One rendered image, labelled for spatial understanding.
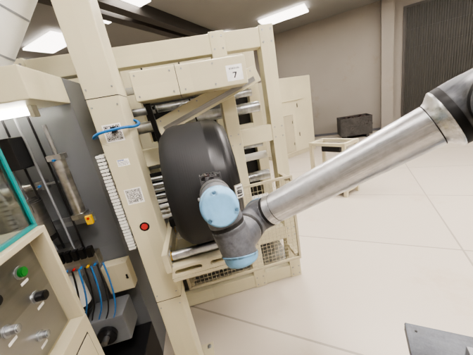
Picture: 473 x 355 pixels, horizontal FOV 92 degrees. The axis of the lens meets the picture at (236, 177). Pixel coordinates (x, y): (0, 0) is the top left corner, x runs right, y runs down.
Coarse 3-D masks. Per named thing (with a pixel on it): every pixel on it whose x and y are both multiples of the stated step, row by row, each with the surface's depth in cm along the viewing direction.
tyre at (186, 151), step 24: (168, 144) 94; (192, 144) 93; (216, 144) 93; (168, 168) 90; (192, 168) 89; (216, 168) 90; (168, 192) 90; (192, 192) 89; (192, 216) 91; (192, 240) 101
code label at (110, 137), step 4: (112, 124) 96; (116, 124) 97; (104, 128) 96; (108, 128) 97; (108, 132) 97; (116, 132) 98; (120, 132) 98; (108, 136) 97; (112, 136) 98; (116, 136) 98; (120, 136) 98; (124, 136) 98; (108, 140) 98; (112, 140) 98; (116, 140) 98; (120, 140) 99
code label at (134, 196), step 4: (132, 188) 105; (136, 188) 105; (140, 188) 105; (124, 192) 104; (128, 192) 105; (132, 192) 105; (136, 192) 105; (140, 192) 106; (128, 196) 105; (132, 196) 105; (136, 196) 106; (140, 196) 106; (128, 200) 106; (132, 200) 106; (136, 200) 106; (140, 200) 107; (144, 200) 107; (128, 204) 106
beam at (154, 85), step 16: (192, 64) 120; (208, 64) 122; (224, 64) 123; (144, 80) 118; (160, 80) 119; (176, 80) 120; (192, 80) 122; (208, 80) 123; (224, 80) 125; (240, 80) 127; (144, 96) 120; (160, 96) 121; (176, 96) 128
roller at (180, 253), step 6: (192, 246) 112; (198, 246) 111; (204, 246) 111; (210, 246) 111; (216, 246) 112; (174, 252) 110; (180, 252) 110; (186, 252) 110; (192, 252) 110; (198, 252) 111; (174, 258) 109; (180, 258) 110
